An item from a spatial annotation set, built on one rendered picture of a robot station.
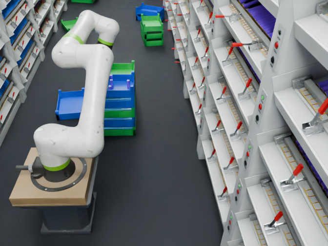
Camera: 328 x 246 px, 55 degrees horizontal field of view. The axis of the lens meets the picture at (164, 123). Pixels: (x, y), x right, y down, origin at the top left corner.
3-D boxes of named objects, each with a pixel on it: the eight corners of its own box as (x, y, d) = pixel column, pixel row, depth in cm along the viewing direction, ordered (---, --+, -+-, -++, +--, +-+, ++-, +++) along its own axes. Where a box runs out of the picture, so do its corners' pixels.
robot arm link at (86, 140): (98, 156, 127) (112, 39, 142) (59, 153, 128) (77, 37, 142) (105, 161, 140) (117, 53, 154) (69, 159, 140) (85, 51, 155)
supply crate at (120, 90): (86, 97, 198) (84, 87, 193) (90, 81, 213) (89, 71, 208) (133, 97, 199) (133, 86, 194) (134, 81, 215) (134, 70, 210)
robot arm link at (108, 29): (121, 24, 177) (122, 22, 187) (99, 15, 174) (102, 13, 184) (113, 48, 182) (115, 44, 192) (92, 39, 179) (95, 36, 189)
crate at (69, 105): (60, 97, 253) (58, 89, 248) (85, 95, 256) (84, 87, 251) (56, 120, 230) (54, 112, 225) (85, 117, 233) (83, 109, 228)
